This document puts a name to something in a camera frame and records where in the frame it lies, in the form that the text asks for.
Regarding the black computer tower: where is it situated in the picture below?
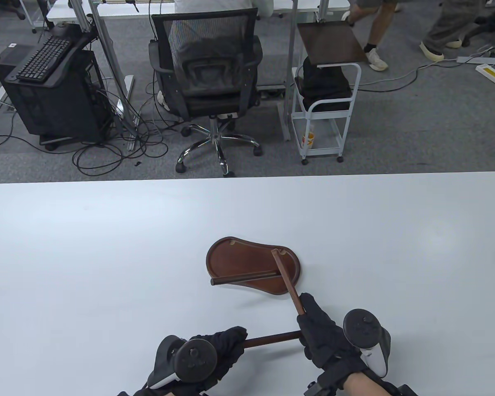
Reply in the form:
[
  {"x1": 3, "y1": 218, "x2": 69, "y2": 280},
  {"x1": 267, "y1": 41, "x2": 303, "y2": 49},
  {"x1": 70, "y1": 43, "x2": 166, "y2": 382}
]
[{"x1": 0, "y1": 45, "x2": 113, "y2": 145}]

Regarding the yellow label power strip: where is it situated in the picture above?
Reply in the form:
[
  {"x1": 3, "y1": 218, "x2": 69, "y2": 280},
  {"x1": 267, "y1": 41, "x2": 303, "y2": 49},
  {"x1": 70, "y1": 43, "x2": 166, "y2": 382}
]
[{"x1": 475, "y1": 64, "x2": 495, "y2": 85}]

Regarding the person's right forearm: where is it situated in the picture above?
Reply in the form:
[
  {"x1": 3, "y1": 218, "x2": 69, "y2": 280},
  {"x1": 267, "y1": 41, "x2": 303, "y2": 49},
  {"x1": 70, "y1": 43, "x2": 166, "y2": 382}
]
[{"x1": 344, "y1": 371, "x2": 387, "y2": 396}]

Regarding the person's right hand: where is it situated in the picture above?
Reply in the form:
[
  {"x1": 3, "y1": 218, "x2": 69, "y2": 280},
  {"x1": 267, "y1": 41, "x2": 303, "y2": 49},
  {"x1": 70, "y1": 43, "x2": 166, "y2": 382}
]
[{"x1": 299, "y1": 293, "x2": 368, "y2": 386}]

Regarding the white desk with metal legs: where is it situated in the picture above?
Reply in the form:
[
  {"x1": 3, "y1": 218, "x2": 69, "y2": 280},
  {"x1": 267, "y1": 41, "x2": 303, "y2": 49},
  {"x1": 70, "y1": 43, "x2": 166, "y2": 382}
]
[{"x1": 45, "y1": 0, "x2": 351, "y2": 151}]

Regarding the black ring tracking controller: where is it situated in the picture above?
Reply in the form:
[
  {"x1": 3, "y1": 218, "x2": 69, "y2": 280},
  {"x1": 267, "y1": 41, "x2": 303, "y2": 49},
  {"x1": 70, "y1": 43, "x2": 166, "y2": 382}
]
[
  {"x1": 343, "y1": 309, "x2": 392, "y2": 378},
  {"x1": 148, "y1": 335, "x2": 219, "y2": 391}
]

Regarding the brown wooden key rack crossbar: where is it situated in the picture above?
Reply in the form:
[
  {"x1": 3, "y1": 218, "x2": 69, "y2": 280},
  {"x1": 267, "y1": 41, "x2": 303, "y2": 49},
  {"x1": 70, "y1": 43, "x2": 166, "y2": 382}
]
[{"x1": 271, "y1": 250, "x2": 306, "y2": 316}]

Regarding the white rolling cart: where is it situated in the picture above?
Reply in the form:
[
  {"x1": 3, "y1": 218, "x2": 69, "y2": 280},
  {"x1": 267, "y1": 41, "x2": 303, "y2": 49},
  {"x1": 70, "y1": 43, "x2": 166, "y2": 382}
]
[{"x1": 291, "y1": 62, "x2": 362, "y2": 165}]

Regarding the black mesh office chair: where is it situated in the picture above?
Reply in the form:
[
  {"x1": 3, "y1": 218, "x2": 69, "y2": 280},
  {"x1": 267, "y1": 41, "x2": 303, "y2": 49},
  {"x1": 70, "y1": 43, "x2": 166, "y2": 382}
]
[{"x1": 148, "y1": 7, "x2": 264, "y2": 177}]

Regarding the grey floor cable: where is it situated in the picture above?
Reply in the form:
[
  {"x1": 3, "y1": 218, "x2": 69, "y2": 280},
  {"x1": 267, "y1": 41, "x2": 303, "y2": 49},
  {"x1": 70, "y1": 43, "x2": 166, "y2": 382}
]
[{"x1": 356, "y1": 61, "x2": 459, "y2": 90}]

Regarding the person's left hand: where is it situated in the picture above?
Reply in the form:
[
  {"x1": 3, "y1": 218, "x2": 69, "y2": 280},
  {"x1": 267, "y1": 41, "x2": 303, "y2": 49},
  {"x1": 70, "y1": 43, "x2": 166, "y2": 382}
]
[{"x1": 134, "y1": 327, "x2": 248, "y2": 396}]

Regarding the brown wooden key rack rod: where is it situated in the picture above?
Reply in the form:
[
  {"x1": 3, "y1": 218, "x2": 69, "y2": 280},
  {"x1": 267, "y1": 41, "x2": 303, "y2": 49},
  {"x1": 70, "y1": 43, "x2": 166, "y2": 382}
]
[
  {"x1": 210, "y1": 270, "x2": 280, "y2": 286},
  {"x1": 243, "y1": 330, "x2": 303, "y2": 349}
]

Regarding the black keyboard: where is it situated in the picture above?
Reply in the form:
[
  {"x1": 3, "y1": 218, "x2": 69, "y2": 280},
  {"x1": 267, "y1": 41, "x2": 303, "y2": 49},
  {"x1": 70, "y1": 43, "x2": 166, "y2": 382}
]
[{"x1": 16, "y1": 36, "x2": 75, "y2": 81}]

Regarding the black bag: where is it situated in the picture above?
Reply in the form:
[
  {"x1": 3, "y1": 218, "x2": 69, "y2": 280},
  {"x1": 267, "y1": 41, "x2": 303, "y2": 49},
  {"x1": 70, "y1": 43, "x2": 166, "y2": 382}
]
[{"x1": 295, "y1": 56, "x2": 353, "y2": 112}]

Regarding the dark brown board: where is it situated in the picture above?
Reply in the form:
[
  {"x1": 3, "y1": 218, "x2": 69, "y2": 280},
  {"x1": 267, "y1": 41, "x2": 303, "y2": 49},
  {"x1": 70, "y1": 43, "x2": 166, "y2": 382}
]
[{"x1": 297, "y1": 21, "x2": 366, "y2": 67}]

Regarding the tangle of black cables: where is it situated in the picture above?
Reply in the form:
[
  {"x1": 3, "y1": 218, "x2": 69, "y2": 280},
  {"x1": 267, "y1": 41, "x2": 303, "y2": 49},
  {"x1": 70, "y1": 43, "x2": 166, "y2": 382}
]
[{"x1": 0, "y1": 80, "x2": 183, "y2": 173}]

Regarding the brown wooden key rack base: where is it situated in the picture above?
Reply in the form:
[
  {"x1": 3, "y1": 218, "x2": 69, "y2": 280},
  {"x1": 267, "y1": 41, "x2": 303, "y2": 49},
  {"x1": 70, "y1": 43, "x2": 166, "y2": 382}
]
[{"x1": 206, "y1": 236, "x2": 302, "y2": 297}]

